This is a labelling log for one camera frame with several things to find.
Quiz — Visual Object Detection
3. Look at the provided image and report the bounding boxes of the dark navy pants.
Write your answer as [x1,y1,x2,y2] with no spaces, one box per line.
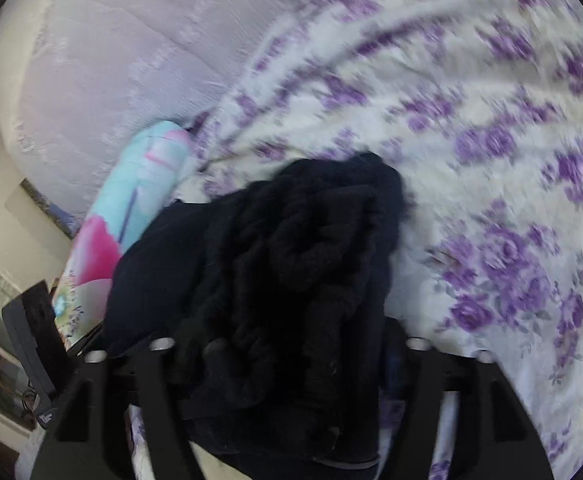
[102,151,408,472]

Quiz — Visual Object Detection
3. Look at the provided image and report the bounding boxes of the purple floral bedsheet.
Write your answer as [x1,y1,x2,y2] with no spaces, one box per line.
[126,0,583,480]

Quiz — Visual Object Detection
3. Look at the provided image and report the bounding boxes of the folded teal pink floral quilt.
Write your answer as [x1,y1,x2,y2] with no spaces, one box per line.
[54,120,195,352]

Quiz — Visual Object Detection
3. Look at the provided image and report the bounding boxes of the white lace cover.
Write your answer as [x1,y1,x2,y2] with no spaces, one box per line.
[0,0,323,227]

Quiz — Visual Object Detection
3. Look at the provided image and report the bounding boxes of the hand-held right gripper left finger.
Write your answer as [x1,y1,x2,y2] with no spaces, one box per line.
[32,337,207,480]

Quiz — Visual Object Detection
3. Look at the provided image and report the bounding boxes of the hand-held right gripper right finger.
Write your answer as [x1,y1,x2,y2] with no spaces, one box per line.
[379,317,555,480]

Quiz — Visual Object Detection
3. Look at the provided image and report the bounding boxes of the blue printed cloth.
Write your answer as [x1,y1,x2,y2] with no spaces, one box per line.
[18,177,80,239]

